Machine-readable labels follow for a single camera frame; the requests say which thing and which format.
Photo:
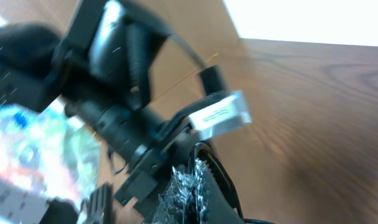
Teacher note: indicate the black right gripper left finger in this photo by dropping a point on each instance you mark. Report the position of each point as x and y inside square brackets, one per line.
[174, 202]

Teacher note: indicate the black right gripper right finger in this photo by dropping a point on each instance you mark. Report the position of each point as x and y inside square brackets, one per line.
[210, 205]

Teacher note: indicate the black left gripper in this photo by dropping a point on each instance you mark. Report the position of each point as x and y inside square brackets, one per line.
[151, 175]

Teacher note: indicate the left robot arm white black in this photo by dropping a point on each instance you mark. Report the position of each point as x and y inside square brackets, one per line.
[102, 69]

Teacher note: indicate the cardboard panel left side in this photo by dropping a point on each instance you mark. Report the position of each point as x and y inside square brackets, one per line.
[101, 64]

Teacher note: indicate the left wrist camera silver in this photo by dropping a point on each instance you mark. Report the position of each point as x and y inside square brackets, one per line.
[221, 117]

